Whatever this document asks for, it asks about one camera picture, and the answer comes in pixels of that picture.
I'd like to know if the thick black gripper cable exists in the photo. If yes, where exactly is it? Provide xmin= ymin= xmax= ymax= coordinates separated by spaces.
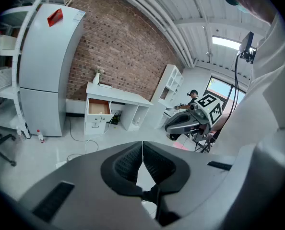
xmin=218 ymin=53 xmax=240 ymax=138

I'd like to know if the white power cable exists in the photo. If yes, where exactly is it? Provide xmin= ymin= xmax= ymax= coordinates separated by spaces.
xmin=67 ymin=115 xmax=116 ymax=161

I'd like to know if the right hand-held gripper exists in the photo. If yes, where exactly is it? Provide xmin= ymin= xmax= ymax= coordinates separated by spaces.
xmin=165 ymin=93 xmax=224 ymax=136

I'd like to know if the black office chair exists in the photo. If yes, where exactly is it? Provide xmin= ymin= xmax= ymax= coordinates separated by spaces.
xmin=0 ymin=130 xmax=17 ymax=167

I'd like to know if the white desk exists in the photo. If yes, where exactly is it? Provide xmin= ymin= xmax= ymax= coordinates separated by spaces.
xmin=84 ymin=81 xmax=154 ymax=136

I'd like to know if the white storage box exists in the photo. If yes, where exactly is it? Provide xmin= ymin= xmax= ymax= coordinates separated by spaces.
xmin=0 ymin=34 xmax=17 ymax=51

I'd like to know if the ceiling light panel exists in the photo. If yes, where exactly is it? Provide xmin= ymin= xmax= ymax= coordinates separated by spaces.
xmin=212 ymin=35 xmax=241 ymax=50

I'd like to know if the person's right forearm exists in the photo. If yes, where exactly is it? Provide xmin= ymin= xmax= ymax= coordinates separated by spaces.
xmin=215 ymin=114 xmax=232 ymax=131

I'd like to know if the red cardboard box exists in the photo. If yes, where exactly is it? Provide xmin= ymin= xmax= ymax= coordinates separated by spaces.
xmin=47 ymin=8 xmax=64 ymax=28

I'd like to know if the person's white shirt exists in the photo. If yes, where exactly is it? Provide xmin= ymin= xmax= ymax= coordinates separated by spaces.
xmin=212 ymin=13 xmax=285 ymax=230

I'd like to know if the white metal rack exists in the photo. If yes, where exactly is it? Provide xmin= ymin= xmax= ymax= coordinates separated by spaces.
xmin=0 ymin=6 xmax=32 ymax=138

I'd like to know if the white shelf unit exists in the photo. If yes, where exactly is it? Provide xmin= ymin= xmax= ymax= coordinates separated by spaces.
xmin=150 ymin=64 xmax=184 ymax=129

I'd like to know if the black recording device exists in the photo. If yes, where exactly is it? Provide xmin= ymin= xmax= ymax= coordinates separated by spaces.
xmin=238 ymin=31 xmax=257 ymax=64

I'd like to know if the closed white desk drawer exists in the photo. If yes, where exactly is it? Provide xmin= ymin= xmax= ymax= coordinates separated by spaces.
xmin=84 ymin=121 xmax=107 ymax=136

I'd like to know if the red-framed window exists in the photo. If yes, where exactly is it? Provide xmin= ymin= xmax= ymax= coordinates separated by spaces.
xmin=204 ymin=75 xmax=248 ymax=110

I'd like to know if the white ceiling pipe bundle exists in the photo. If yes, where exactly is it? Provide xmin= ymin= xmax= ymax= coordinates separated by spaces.
xmin=104 ymin=0 xmax=196 ymax=67

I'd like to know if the person's head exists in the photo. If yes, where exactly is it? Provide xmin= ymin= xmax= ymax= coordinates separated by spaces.
xmin=228 ymin=0 xmax=277 ymax=27

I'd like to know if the teal face mask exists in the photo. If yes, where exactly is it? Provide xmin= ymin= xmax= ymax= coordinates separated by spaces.
xmin=237 ymin=3 xmax=250 ymax=14

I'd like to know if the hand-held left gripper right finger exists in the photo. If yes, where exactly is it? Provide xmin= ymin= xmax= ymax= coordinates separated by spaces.
xmin=142 ymin=140 xmax=191 ymax=194

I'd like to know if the grey refrigerator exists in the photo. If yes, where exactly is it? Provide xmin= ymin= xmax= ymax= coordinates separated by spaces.
xmin=19 ymin=3 xmax=86 ymax=138

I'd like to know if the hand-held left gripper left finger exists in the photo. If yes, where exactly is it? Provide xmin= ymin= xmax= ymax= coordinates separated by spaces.
xmin=100 ymin=141 xmax=143 ymax=196

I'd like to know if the white slatted basket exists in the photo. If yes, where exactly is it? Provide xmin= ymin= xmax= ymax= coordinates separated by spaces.
xmin=0 ymin=67 xmax=12 ymax=91

